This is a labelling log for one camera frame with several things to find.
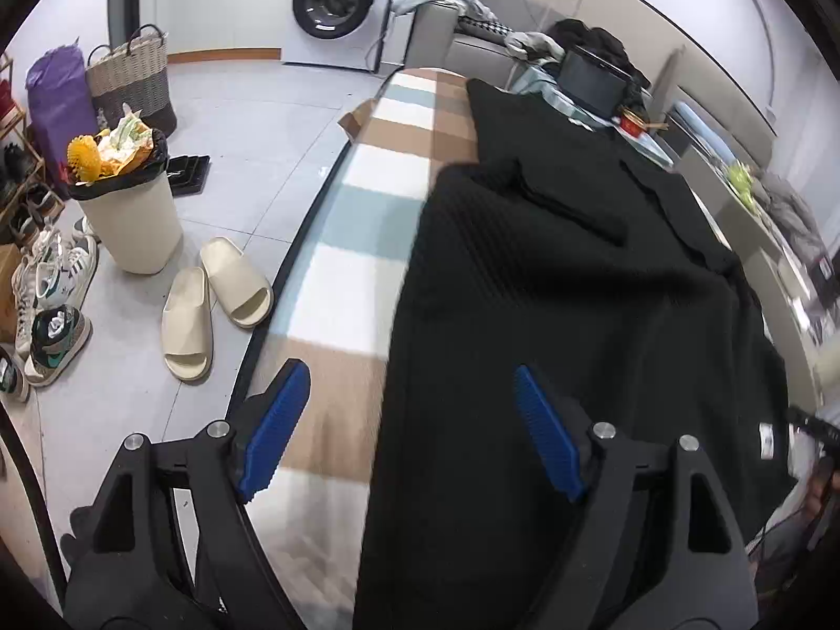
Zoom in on wooden shoe rack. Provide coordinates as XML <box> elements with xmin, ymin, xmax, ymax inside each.
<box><xmin>0</xmin><ymin>52</ymin><xmax>67</xmax><ymax>244</ymax></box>

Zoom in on green grey sneaker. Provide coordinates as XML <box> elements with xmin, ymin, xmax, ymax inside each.
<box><xmin>0</xmin><ymin>348</ymin><xmax>30</xmax><ymax>403</ymax></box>
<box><xmin>25</xmin><ymin>307</ymin><xmax>91</xmax><ymax>387</ymax></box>

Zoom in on cream trash bin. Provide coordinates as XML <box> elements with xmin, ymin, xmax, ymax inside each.
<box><xmin>66</xmin><ymin>128</ymin><xmax>185</xmax><ymax>275</ymax></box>

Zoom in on grey jacket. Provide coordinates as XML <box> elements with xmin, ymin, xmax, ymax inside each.
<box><xmin>754</xmin><ymin>171</ymin><xmax>828</xmax><ymax>264</ymax></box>

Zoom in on black white checkered pillow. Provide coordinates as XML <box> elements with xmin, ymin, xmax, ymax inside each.
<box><xmin>459</xmin><ymin>15</ymin><xmax>519</xmax><ymax>40</ymax></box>

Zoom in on grey sofa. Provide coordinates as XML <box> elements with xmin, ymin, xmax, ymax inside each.
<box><xmin>400</xmin><ymin>0</ymin><xmax>572</xmax><ymax>93</ymax></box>

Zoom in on black shoe tray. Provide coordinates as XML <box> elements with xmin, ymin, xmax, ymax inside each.
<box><xmin>167</xmin><ymin>155</ymin><xmax>211</xmax><ymax>196</ymax></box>

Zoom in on white green-striped sneaker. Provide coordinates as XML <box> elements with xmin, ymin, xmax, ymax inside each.
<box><xmin>36</xmin><ymin>236</ymin><xmax>99</xmax><ymax>309</ymax></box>

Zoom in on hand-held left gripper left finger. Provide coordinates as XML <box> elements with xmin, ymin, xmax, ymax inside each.
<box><xmin>62</xmin><ymin>359</ymin><xmax>312</xmax><ymax>630</ymax></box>

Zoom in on white lower cabinets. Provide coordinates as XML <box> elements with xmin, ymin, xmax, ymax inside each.
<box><xmin>154</xmin><ymin>0</ymin><xmax>296</xmax><ymax>63</ymax></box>

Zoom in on black knit sweater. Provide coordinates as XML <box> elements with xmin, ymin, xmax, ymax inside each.
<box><xmin>354</xmin><ymin>79</ymin><xmax>798</xmax><ymax>630</ymax></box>

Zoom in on pale grey garment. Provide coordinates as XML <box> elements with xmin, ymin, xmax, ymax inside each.
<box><xmin>505</xmin><ymin>31</ymin><xmax>565</xmax><ymax>63</ymax></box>

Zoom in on beige padded headboard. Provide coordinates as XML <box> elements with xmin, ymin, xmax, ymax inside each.
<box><xmin>656</xmin><ymin>46</ymin><xmax>779</xmax><ymax>168</ymax></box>

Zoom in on cardboard box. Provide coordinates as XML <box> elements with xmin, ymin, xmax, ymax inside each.
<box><xmin>338</xmin><ymin>100</ymin><xmax>378</xmax><ymax>142</ymax></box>

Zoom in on white washing machine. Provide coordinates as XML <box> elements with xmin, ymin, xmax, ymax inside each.
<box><xmin>282</xmin><ymin>0</ymin><xmax>401</xmax><ymax>73</ymax></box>

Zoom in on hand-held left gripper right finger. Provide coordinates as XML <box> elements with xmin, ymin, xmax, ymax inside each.
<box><xmin>513</xmin><ymin>364</ymin><xmax>762</xmax><ymax>630</ymax></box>

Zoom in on checked blanket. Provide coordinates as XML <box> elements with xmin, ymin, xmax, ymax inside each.
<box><xmin>223</xmin><ymin>67</ymin><xmax>487</xmax><ymax>630</ymax></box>

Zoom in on yellow ruffled packing net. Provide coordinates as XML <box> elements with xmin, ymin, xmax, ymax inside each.
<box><xmin>67</xmin><ymin>134</ymin><xmax>104</xmax><ymax>183</ymax></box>

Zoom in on woven laundry basket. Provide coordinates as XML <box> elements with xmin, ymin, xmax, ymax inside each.
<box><xmin>85</xmin><ymin>24</ymin><xmax>178</xmax><ymax>135</ymax></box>

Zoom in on purple bag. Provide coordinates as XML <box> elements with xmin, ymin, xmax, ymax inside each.
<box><xmin>25</xmin><ymin>45</ymin><xmax>99</xmax><ymax>178</ymax></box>

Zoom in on shoe rack with shoes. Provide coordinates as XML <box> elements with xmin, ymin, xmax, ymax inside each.
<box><xmin>0</xmin><ymin>144</ymin><xmax>63</xmax><ymax>244</ymax></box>

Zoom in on cream slipper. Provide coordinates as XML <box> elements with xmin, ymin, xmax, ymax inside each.
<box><xmin>162</xmin><ymin>267</ymin><xmax>214</xmax><ymax>382</ymax></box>
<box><xmin>200</xmin><ymin>237</ymin><xmax>275</xmax><ymax>329</ymax></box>

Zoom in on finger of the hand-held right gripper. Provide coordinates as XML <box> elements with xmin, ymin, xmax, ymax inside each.
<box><xmin>786</xmin><ymin>405</ymin><xmax>840</xmax><ymax>454</ymax></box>

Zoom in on light blue pillow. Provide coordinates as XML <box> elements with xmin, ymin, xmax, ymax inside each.
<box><xmin>673</xmin><ymin>101</ymin><xmax>723</xmax><ymax>145</ymax></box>

